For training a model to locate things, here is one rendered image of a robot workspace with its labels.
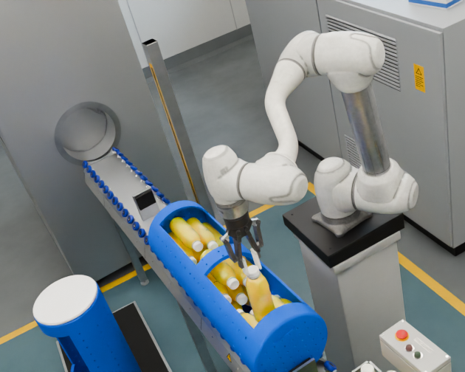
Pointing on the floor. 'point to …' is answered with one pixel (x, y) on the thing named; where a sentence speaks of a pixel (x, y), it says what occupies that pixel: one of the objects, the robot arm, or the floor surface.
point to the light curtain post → (159, 71)
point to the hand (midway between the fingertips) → (250, 263)
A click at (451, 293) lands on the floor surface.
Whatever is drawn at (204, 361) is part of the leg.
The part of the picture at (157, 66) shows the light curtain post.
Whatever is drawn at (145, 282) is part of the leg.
